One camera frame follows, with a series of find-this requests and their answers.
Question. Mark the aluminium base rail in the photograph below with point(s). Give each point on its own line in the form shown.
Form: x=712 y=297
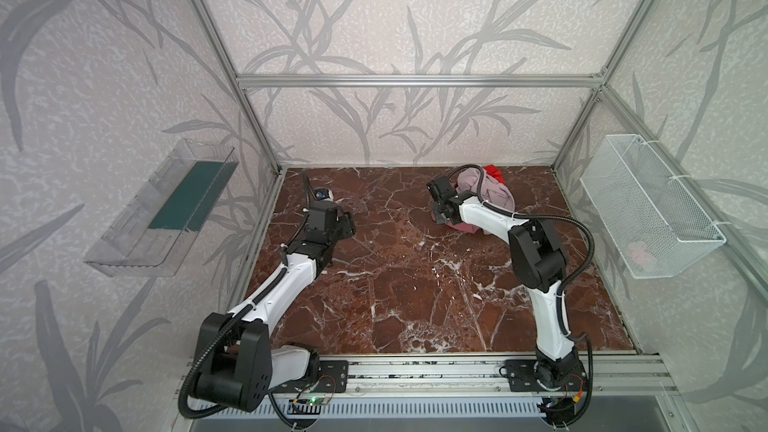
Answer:
x=483 y=375

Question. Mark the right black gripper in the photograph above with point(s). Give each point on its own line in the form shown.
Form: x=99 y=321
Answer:
x=437 y=193

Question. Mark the light lilac cloth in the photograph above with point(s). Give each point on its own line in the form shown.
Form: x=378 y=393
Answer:
x=491 y=191

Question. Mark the red cloth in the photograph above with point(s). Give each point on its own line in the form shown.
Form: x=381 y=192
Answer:
x=495 y=173

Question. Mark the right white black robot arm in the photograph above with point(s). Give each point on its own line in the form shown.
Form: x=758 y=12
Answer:
x=538 y=262

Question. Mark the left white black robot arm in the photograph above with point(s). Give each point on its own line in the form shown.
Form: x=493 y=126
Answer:
x=234 y=364

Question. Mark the aluminium frame crossbar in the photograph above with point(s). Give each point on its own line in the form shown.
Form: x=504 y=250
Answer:
x=254 y=81

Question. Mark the clear plastic wall bin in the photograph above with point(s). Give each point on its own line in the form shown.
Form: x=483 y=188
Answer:
x=155 y=232

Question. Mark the dark pink cloth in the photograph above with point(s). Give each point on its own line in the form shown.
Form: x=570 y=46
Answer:
x=462 y=227

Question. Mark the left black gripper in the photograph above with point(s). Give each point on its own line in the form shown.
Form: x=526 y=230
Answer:
x=318 y=205

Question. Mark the pink item in basket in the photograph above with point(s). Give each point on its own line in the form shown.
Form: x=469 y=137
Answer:
x=642 y=256

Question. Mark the white wire mesh basket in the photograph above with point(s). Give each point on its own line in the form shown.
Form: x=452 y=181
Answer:
x=639 y=198

